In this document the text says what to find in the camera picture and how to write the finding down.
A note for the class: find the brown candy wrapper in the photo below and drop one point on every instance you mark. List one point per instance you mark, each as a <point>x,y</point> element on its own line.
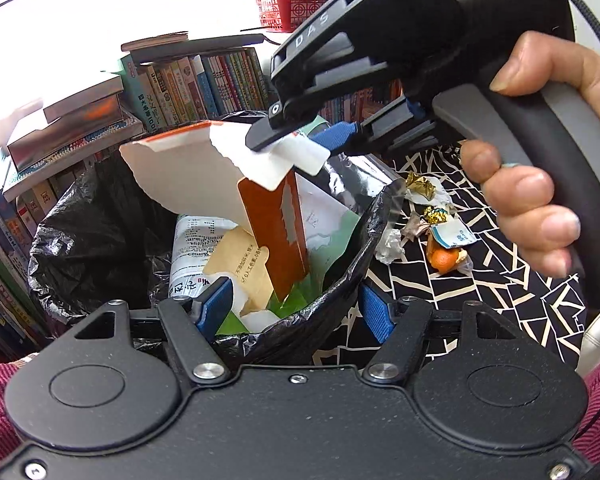
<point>415,227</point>

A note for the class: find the red plastic basket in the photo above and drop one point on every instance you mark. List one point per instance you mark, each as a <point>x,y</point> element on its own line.
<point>290,10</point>

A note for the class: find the small blue white sachet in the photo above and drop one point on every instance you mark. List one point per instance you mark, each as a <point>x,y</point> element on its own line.
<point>450,235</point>

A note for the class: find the pale paperback book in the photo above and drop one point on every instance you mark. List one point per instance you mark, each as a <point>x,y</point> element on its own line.
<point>155,41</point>

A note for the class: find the trash bin with black bag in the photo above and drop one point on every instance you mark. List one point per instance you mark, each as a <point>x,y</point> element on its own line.
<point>95,240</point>

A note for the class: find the black white patterned cloth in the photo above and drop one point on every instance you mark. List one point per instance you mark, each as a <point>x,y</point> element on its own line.
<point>480,320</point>

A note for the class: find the stack of flat lying books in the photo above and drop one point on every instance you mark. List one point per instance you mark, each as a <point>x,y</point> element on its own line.
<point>65,135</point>

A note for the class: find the row of children's books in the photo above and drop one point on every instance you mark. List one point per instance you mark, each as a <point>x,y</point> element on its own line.
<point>0,260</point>

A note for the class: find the person's right hand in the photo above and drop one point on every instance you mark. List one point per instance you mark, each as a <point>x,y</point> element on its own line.
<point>530,220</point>

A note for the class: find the orange white cardboard carton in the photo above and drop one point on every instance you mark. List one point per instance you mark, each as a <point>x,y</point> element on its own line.
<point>275,220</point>

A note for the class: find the beige paper piece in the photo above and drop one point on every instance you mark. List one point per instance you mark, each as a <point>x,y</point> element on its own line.
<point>240,270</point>

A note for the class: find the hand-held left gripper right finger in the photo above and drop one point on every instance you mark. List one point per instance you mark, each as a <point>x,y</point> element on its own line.
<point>377,312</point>

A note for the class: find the gold blue foil wrapper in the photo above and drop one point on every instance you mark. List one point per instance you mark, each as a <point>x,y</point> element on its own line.
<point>435,215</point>

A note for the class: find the row of blue spine books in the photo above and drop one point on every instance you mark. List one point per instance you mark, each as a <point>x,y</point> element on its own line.
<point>350,105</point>

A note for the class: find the white tissue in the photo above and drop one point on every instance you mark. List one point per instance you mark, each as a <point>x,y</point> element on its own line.
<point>391,245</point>

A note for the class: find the row of colourful spine books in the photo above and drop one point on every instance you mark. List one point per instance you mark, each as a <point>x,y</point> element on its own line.
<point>195,85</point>

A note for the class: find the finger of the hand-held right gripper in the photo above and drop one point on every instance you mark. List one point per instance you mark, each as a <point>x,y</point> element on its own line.
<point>310,35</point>
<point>337,137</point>

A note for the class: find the gold foil wrapper white paper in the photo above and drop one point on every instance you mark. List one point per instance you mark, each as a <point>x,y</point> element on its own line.
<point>420,185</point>

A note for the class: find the orange peel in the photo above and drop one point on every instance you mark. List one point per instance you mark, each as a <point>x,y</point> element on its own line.
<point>442,260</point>

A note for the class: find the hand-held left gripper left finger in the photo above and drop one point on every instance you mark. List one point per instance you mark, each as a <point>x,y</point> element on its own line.
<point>215,305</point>

